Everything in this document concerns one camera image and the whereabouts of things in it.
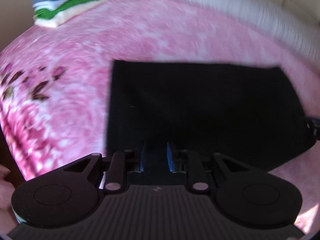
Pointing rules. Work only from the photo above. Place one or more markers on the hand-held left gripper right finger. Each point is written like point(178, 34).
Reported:
point(170, 158)

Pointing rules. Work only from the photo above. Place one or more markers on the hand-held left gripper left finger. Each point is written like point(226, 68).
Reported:
point(143, 158)

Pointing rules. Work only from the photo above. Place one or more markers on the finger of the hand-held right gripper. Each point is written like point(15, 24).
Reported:
point(313, 127)

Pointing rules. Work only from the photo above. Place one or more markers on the black garment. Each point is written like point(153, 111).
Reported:
point(200, 100)

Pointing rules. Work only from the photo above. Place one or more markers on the pink floral blanket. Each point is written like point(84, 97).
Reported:
point(87, 67)

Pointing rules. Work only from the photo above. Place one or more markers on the white striped duvet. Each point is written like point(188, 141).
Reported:
point(225, 2)

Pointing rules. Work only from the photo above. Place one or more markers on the green knitted folded garment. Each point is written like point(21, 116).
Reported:
point(62, 8)

